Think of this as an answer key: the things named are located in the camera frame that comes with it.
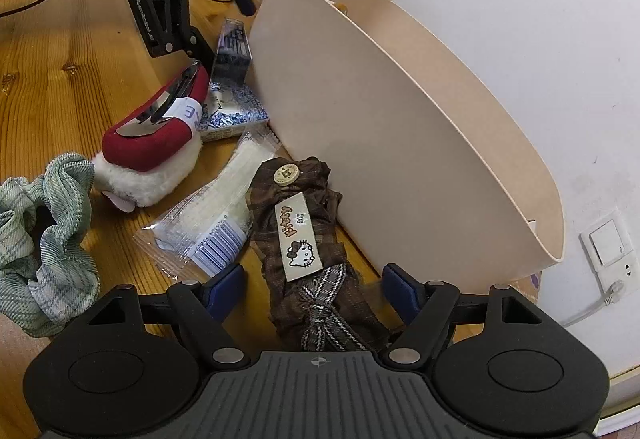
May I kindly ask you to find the green plaid scrunchie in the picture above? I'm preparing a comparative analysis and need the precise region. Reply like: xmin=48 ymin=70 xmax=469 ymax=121
xmin=0 ymin=152 xmax=101 ymax=339

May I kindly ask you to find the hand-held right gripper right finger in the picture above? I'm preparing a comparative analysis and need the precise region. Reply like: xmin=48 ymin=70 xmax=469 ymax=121
xmin=381 ymin=263 xmax=545 ymax=366

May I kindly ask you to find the black metal hair clip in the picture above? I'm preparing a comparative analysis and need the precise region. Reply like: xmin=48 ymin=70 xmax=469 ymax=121
xmin=117 ymin=60 xmax=201 ymax=138

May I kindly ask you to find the clear plastic packet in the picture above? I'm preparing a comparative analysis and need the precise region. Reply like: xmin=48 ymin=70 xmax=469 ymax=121
xmin=134 ymin=128 xmax=283 ymax=279

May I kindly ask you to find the white wall switch socket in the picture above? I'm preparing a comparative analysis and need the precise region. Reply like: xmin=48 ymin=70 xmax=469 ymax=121
xmin=580 ymin=214 xmax=640 ymax=272

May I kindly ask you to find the blue white tissue pack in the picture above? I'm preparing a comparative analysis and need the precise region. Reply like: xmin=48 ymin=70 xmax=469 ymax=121
xmin=200 ymin=82 xmax=271 ymax=142

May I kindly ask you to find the beige plastic container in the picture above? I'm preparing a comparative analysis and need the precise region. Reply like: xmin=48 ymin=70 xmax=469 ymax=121
xmin=248 ymin=0 xmax=566 ymax=295

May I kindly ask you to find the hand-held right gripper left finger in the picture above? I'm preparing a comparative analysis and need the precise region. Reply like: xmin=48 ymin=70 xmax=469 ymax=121
xmin=89 ymin=264 xmax=250 ymax=366

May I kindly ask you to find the white plug cable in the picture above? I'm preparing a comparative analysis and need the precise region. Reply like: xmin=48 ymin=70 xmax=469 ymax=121
xmin=562 ymin=279 xmax=626 ymax=327

